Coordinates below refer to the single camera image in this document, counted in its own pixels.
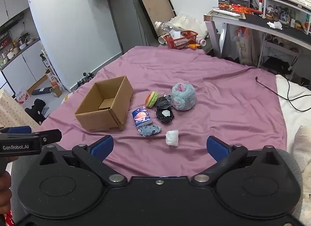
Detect orange and white carton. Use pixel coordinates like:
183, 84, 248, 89
45, 69, 60, 88

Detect red plastic basket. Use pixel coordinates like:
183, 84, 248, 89
163, 30, 199, 50

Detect red snack packets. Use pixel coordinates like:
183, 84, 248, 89
218, 3, 263, 14

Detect dark top desk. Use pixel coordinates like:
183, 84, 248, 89
203, 9, 311, 81

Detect printed plastic shopping bag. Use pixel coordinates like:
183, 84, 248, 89
234, 26, 257, 65

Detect black framed brown board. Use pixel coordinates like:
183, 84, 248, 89
135, 0, 177, 40

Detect cream dotted cloth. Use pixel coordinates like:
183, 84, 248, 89
0, 88, 41, 130

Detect grey door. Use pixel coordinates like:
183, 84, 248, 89
106, 0, 156, 54

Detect white bedding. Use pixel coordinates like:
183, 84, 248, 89
275, 74, 311, 144

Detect white plastic bag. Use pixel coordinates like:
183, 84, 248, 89
169, 13, 209, 40

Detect clear plastic bottle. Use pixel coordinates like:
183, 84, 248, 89
154, 20, 181, 35

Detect white crumpled tissue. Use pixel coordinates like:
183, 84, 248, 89
266, 21, 284, 30

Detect burger plush toy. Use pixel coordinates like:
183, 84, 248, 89
145, 91, 160, 108

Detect pack of water bottles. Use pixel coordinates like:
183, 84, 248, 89
15, 90, 31, 105

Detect white plastic wrap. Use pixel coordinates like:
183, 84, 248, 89
165, 129, 179, 147

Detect yellow and white bag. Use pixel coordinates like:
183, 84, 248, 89
60, 92, 74, 105

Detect cream fuzzy pillow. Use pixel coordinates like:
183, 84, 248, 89
290, 125, 311, 226

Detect grey fluffy plush toy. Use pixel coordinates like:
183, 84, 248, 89
171, 82, 196, 111

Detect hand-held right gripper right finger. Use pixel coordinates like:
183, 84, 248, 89
191, 136, 283, 188

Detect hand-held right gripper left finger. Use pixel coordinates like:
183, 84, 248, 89
38, 135, 128, 188

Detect black cable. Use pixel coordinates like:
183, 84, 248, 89
255, 76, 311, 112

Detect small brown cardboard box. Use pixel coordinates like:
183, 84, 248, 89
50, 86, 63, 98

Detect pink bed sheet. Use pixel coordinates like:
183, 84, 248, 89
39, 45, 288, 180

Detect person's left hand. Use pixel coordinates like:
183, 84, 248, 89
0, 171, 12, 214

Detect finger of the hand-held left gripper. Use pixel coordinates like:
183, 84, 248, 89
36, 129, 62, 147
0, 126, 32, 134

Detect blue-grey knitted cloth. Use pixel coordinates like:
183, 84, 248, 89
138, 124, 161, 138

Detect person's grey clothing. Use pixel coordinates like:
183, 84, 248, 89
11, 148, 303, 220

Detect white kitchen cabinet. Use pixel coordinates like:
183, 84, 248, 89
0, 38, 53, 96

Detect black scrunchie with pale centre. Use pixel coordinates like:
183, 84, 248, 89
155, 107, 175, 124

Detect dark flat bag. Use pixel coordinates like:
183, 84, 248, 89
31, 87, 53, 96

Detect blue planet print tissue packet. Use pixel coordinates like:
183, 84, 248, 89
131, 107, 152, 129

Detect dark wrapper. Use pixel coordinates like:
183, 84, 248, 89
155, 94, 174, 109

